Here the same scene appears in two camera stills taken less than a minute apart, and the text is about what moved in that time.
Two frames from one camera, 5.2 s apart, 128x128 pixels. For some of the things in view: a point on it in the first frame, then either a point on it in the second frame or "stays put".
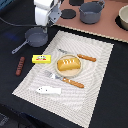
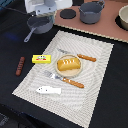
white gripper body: [47, 12] → [46, 8]
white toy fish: [49, 90] stays put
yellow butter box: [42, 59] stays put
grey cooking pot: [90, 12] stays put
